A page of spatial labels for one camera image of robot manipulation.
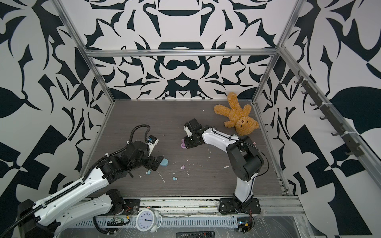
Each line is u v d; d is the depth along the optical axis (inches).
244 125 37.6
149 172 33.4
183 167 34.1
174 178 32.6
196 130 27.7
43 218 15.6
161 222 27.6
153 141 26.3
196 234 26.1
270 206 30.3
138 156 22.8
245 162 19.0
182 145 37.0
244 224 28.1
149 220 27.0
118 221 27.8
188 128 30.5
